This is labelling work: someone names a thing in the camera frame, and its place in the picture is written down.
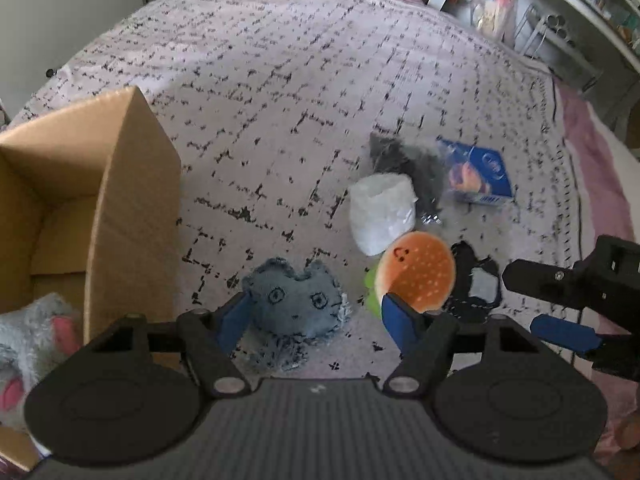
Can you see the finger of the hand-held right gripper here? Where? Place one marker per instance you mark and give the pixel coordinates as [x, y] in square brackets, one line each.
[535, 277]
[560, 330]

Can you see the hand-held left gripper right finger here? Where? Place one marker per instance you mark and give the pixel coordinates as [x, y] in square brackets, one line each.
[400, 321]

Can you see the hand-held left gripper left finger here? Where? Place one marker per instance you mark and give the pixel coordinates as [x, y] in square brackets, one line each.
[231, 321]

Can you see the burger plush toy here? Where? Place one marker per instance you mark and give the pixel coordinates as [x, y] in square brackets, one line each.
[420, 270]

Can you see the blue denim plush toy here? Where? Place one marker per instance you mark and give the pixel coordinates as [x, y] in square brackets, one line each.
[295, 300]

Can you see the black and grey fabric pouch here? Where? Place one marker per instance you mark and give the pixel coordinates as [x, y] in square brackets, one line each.
[465, 265]

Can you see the white plush toy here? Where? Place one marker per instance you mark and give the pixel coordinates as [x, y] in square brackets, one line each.
[380, 210]

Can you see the blue snack packet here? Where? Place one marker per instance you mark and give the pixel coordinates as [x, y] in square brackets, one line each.
[480, 170]

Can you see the brown cardboard box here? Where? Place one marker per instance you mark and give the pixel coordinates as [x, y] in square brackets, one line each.
[135, 200]

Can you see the grey plush toy pink ears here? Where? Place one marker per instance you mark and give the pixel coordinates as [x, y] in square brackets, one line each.
[35, 340]

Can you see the white black-patterned blanket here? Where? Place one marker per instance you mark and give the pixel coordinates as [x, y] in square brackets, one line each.
[300, 85]

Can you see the clear plastic bag under desk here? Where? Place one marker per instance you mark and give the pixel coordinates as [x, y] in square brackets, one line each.
[492, 7]

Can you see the white desk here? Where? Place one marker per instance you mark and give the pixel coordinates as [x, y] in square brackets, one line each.
[575, 0]

